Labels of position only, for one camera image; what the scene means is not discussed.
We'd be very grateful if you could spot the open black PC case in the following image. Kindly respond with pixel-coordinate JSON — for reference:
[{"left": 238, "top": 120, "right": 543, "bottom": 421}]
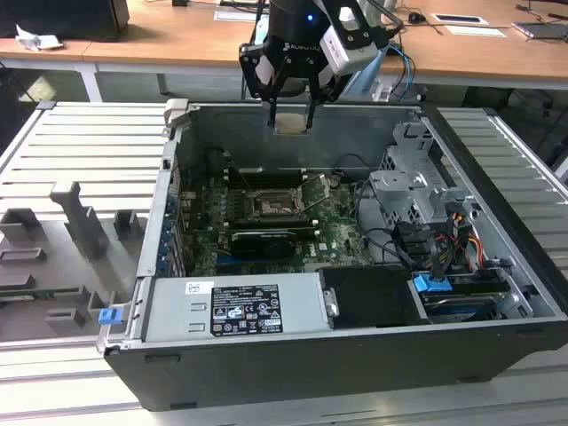
[{"left": 96, "top": 98, "right": 568, "bottom": 412}]

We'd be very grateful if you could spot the black rectangular box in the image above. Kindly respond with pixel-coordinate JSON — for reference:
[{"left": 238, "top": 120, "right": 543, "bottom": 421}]
[{"left": 0, "top": 0, "right": 130, "bottom": 43}]

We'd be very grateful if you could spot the black plastic shroud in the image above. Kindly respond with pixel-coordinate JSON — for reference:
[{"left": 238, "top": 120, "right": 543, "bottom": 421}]
[{"left": 318, "top": 264, "right": 430, "bottom": 330}]

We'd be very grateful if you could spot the blue cable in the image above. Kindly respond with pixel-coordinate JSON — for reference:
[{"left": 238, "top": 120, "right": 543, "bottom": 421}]
[{"left": 386, "top": 43, "right": 416, "bottom": 106}]

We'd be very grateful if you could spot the blue case latch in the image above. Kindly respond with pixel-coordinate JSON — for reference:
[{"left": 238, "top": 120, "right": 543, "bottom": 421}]
[{"left": 98, "top": 306, "right": 123, "bottom": 327}]

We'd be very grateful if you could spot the black disk wire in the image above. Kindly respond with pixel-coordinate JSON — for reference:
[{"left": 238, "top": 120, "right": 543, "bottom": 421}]
[{"left": 428, "top": 234, "right": 447, "bottom": 280}]

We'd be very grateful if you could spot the dark flat notebook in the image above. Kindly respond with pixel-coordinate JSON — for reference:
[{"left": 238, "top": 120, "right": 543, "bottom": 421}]
[{"left": 510, "top": 20, "right": 568, "bottom": 43}]

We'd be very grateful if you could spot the crumpled white paper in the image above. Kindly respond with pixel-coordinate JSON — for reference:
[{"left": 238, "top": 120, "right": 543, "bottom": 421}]
[{"left": 14, "top": 24, "right": 64, "bottom": 53}]

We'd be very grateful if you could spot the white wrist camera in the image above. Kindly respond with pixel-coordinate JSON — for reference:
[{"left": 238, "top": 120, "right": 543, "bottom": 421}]
[{"left": 321, "top": 26, "right": 381, "bottom": 75}]

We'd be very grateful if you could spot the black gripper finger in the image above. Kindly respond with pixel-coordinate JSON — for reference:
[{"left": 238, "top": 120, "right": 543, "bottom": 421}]
[
  {"left": 239, "top": 39, "right": 288, "bottom": 126},
  {"left": 305, "top": 66, "right": 352, "bottom": 130}
]

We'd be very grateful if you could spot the metal socket cover frame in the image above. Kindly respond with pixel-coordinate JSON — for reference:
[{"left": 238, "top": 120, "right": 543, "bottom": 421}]
[{"left": 296, "top": 173, "right": 333, "bottom": 212}]

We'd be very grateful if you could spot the white paper sheet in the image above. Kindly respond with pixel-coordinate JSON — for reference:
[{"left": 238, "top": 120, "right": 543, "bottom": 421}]
[{"left": 444, "top": 24, "right": 509, "bottom": 39}]

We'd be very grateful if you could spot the silver topped CPU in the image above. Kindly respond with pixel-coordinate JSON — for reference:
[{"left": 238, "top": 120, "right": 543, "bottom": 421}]
[{"left": 273, "top": 111, "right": 309, "bottom": 136}]

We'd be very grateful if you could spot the green RAM stick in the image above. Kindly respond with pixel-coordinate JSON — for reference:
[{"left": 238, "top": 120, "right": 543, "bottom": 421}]
[{"left": 0, "top": 287, "right": 83, "bottom": 301}]

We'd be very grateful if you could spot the pale blue teach pendant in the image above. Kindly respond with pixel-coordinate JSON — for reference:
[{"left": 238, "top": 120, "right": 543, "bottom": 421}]
[{"left": 345, "top": 52, "right": 387, "bottom": 102}]

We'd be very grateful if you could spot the black camera bracket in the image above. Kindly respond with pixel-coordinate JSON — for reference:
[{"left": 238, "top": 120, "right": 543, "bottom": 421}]
[{"left": 335, "top": 0, "right": 403, "bottom": 51}]

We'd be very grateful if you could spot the green motherboard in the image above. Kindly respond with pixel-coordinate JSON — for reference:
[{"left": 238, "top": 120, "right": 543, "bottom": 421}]
[{"left": 177, "top": 172, "right": 378, "bottom": 277}]

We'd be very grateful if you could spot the coloured power wire bundle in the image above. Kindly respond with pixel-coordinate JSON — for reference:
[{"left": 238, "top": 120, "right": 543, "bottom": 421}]
[{"left": 432, "top": 211, "right": 485, "bottom": 274}]

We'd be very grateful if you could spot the metal CPU socket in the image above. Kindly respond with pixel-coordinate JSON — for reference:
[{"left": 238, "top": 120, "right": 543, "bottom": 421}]
[{"left": 248, "top": 189, "right": 311, "bottom": 218}]

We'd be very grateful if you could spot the grey power supply unit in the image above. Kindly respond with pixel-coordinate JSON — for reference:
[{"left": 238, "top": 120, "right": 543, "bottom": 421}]
[{"left": 140, "top": 271, "right": 341, "bottom": 343}]

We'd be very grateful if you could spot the wooden office desk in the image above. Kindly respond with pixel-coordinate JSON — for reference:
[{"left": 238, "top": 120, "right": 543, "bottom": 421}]
[{"left": 0, "top": 0, "right": 568, "bottom": 92}]

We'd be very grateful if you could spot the silver drive cage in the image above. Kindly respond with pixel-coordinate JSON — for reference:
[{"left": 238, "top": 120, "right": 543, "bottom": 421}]
[{"left": 354, "top": 120, "right": 483, "bottom": 249}]

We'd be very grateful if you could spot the thin wire locking lever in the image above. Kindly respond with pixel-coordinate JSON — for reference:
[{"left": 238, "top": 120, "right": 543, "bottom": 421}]
[{"left": 224, "top": 151, "right": 256, "bottom": 197}]

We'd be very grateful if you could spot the grey parts rack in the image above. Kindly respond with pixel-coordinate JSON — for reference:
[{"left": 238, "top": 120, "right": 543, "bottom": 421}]
[{"left": 0, "top": 179, "right": 154, "bottom": 343}]

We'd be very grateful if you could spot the black graphics card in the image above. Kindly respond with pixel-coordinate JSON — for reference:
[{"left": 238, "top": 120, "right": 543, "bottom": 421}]
[{"left": 228, "top": 229, "right": 299, "bottom": 264}]

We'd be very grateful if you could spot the hard disk blue carrier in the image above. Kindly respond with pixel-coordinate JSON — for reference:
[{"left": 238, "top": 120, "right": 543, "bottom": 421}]
[{"left": 410, "top": 271, "right": 511, "bottom": 325}]

